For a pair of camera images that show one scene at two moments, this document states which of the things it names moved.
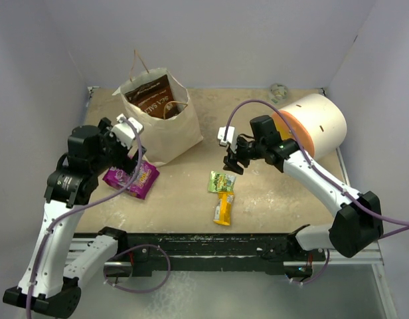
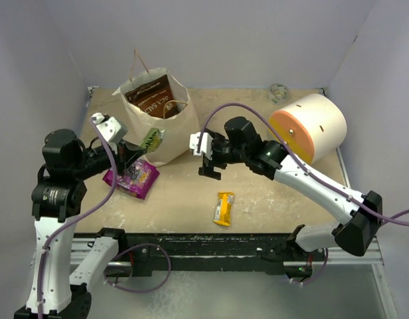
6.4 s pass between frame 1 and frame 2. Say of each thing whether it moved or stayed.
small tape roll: stayed
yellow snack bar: stayed
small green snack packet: moved
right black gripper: moved
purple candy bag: stayed
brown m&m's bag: stayed
